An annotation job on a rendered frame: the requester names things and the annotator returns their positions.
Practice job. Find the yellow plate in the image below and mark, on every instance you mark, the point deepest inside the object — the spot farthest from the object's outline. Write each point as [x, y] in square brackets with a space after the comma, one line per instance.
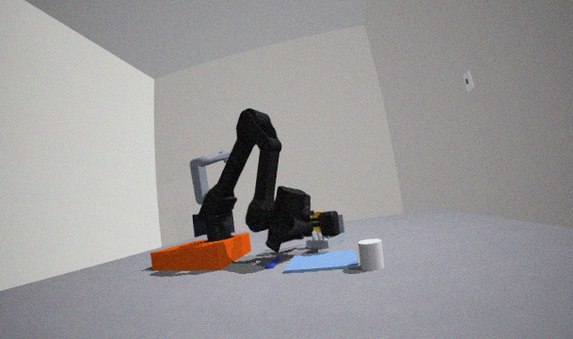
[316, 214]

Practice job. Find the light blue flat mat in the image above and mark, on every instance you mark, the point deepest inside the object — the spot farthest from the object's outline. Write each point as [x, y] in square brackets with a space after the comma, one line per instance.
[322, 261]

